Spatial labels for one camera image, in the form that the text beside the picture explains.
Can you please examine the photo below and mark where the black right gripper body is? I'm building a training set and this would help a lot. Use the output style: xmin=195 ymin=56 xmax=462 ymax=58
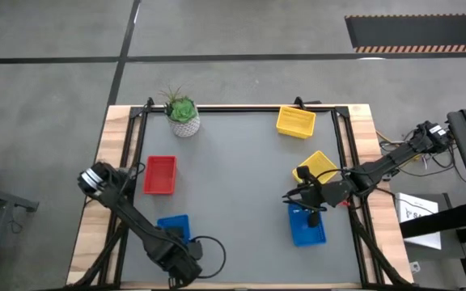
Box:
xmin=296 ymin=164 xmax=355 ymax=229

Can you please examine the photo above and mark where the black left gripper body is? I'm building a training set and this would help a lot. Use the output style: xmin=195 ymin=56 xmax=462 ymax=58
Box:
xmin=158 ymin=246 xmax=203 ymax=289

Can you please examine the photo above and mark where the grey table mat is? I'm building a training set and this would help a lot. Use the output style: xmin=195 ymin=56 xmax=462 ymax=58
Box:
xmin=121 ymin=111 xmax=363 ymax=284

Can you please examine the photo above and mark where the white cardboard box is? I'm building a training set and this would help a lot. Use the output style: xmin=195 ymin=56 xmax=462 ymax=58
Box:
xmin=394 ymin=192 xmax=443 ymax=251

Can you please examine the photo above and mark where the green succulent in patterned pot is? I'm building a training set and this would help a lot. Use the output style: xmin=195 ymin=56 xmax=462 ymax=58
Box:
xmin=159 ymin=84 xmax=201 ymax=138

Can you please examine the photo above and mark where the black hazard-striped floor mat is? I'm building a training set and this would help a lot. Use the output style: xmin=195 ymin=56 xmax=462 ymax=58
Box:
xmin=345 ymin=14 xmax=466 ymax=54

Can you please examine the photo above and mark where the grey metal desk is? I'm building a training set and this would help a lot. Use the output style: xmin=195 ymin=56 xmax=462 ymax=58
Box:
xmin=0 ymin=181 xmax=40 ymax=291

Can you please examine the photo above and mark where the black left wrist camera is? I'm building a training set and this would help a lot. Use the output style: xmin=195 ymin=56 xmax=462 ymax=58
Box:
xmin=187 ymin=241 xmax=205 ymax=259

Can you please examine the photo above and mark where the black left camera cable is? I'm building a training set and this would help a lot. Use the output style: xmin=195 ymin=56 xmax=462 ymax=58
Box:
xmin=192 ymin=235 xmax=227 ymax=280

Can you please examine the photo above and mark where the tangled floor cable bundle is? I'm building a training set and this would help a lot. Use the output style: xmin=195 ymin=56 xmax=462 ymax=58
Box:
xmin=375 ymin=127 xmax=466 ymax=185

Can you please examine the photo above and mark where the black aluminium rig frame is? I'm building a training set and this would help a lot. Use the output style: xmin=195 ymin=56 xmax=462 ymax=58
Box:
xmin=70 ymin=96 xmax=416 ymax=291

